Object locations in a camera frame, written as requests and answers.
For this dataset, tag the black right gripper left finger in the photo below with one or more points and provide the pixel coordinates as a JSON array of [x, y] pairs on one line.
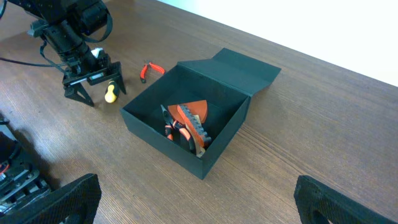
[[76, 202]]

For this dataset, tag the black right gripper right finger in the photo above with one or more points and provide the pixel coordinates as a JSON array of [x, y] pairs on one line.
[[318, 203]]

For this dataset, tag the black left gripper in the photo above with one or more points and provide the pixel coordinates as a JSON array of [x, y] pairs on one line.
[[94, 71]]

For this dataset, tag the yellow black stubby screwdriver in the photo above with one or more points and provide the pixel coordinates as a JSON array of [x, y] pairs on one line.
[[112, 92]]

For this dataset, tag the orange black long-nose pliers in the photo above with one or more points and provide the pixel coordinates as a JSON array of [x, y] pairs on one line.
[[174, 125]]

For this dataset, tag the orange socket rail holder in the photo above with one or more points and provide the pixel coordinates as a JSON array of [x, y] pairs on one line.
[[195, 126]]

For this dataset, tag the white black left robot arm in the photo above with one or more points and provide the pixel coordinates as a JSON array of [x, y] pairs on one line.
[[67, 26]]

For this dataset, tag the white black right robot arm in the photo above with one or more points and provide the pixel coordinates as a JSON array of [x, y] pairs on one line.
[[27, 198]]

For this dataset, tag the small orange cutting pliers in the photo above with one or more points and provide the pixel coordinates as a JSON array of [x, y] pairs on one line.
[[147, 66]]

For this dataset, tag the black open box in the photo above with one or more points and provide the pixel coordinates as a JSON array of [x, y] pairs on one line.
[[227, 81]]

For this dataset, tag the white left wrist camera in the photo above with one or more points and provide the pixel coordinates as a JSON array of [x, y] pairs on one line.
[[95, 52]]

